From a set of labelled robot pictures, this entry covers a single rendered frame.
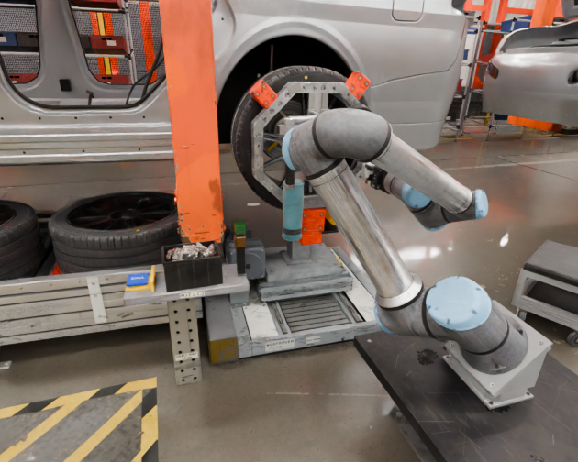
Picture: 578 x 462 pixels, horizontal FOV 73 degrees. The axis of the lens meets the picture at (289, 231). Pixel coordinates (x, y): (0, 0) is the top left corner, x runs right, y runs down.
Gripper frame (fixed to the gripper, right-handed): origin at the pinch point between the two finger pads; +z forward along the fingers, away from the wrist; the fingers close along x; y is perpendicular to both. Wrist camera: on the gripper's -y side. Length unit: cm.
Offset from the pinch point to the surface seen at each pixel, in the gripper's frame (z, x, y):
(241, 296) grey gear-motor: 23, -51, 71
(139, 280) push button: -14, -91, 35
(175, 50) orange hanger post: 2, -72, -39
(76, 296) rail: 11, -119, 53
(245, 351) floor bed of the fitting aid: -8, -54, 79
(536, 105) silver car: 132, 215, -7
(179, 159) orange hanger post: 2, -74, -4
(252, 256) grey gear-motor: 17, -46, 46
